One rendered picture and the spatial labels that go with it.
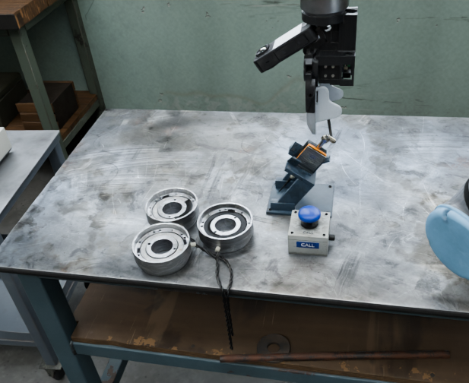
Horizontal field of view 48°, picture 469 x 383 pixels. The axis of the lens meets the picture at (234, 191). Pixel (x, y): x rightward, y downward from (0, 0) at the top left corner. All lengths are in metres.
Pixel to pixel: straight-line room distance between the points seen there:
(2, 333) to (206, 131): 0.89
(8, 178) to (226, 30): 1.37
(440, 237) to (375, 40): 1.81
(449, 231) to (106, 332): 0.78
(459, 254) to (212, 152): 0.67
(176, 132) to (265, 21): 1.27
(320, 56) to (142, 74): 1.99
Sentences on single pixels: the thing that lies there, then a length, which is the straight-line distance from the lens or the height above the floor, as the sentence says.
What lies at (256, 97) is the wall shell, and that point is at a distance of 2.69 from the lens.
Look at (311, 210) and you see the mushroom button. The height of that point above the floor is 0.87.
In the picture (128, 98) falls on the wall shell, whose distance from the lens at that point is 2.90.
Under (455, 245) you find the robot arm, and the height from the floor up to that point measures 0.97.
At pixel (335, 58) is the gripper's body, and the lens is 0.88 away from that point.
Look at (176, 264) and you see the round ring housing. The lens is 0.95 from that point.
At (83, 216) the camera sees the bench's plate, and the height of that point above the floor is 0.80.
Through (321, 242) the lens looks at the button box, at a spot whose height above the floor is 0.83.
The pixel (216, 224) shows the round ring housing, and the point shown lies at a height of 0.82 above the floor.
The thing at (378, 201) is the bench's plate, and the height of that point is 0.80.
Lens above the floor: 1.49
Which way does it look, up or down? 38 degrees down
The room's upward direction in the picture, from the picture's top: 6 degrees counter-clockwise
